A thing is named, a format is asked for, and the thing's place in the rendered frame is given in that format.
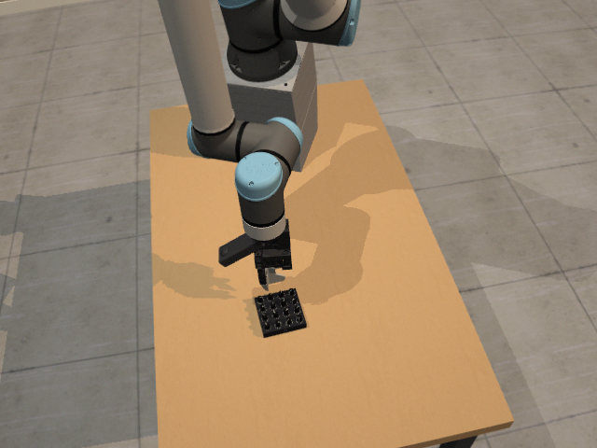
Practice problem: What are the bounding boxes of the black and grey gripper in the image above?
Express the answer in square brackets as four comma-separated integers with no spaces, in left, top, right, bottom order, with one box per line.
[254,219,292,291]

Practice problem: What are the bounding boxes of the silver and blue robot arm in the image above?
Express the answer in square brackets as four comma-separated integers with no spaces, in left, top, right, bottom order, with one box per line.
[158,0,360,267]

